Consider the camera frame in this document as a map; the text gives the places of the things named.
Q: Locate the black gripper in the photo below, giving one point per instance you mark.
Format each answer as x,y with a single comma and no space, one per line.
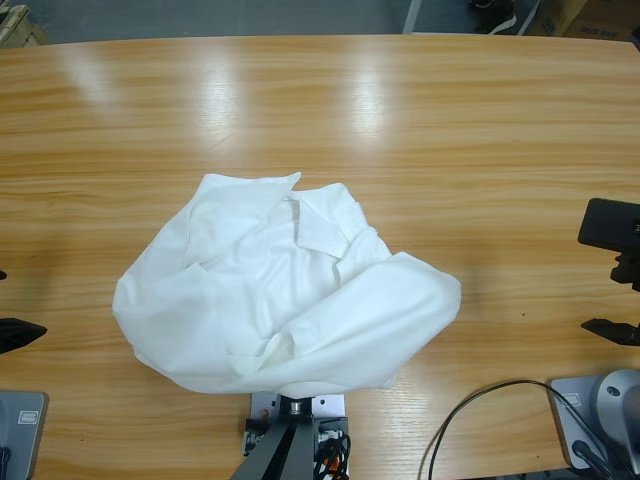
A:
628,270

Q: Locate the white Unitree T-shirt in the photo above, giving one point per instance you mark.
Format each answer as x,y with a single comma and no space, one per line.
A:
290,290

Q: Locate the wooden pallet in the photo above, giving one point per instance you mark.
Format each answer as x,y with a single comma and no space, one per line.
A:
20,25

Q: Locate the brown cardboard box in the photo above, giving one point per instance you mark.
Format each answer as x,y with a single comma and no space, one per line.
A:
590,15

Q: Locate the black white shoe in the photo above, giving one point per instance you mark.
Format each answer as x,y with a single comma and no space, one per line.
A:
495,18

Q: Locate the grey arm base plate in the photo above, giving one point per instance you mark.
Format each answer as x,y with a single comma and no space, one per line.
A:
20,435
590,420

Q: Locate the white block with dark post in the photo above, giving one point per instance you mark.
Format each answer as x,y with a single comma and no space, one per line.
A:
296,430

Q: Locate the white metal post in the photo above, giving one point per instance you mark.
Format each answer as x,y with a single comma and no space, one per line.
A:
412,15

